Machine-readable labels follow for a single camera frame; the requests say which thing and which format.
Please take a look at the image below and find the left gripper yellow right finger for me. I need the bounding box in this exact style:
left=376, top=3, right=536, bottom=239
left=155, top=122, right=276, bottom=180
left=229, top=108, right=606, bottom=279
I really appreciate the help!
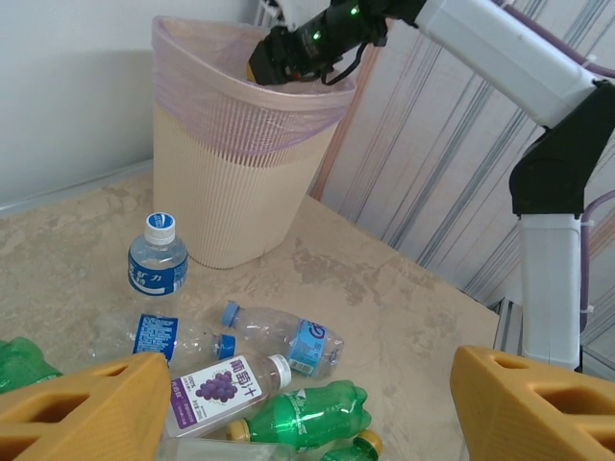
left=450, top=345, right=615, bottom=461

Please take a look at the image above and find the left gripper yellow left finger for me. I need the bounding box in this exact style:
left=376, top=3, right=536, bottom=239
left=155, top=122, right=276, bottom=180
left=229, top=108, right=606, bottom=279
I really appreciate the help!
left=0, top=352, right=173, bottom=461

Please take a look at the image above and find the green soda bottle yellow cap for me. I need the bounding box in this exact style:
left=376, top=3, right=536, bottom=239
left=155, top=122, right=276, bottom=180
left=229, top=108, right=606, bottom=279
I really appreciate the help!
left=226, top=379, right=374, bottom=453
left=319, top=429, right=385, bottom=461
left=0, top=337, right=63, bottom=395

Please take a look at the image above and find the clear bottle deep blue label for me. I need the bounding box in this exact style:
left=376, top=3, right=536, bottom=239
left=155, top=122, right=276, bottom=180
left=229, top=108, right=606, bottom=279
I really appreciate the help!
left=88, top=311, right=237, bottom=367

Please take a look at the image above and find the short water bottle white cap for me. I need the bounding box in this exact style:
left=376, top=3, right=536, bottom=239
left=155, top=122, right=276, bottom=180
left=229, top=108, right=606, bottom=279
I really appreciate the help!
left=127, top=211, right=189, bottom=311

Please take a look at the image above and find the clear bottle light blue label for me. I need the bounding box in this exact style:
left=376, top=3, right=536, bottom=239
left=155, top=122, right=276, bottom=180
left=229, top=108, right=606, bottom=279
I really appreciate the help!
left=219, top=301, right=346, bottom=376

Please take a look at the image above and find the pink plastic bin liner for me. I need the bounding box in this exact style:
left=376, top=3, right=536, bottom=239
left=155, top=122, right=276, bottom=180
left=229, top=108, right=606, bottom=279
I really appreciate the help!
left=151, top=14, right=357, bottom=156

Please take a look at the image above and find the beige ribbed plastic bin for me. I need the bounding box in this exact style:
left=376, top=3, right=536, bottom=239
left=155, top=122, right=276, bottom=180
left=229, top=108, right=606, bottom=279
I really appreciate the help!
left=151, top=14, right=357, bottom=271

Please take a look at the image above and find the purple grape juice bottle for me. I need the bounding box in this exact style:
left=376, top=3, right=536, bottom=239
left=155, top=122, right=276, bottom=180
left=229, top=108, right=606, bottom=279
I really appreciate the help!
left=165, top=353, right=293, bottom=439

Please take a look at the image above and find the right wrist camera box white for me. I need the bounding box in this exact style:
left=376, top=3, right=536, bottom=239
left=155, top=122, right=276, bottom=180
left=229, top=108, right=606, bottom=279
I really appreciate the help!
left=266, top=0, right=303, bottom=26

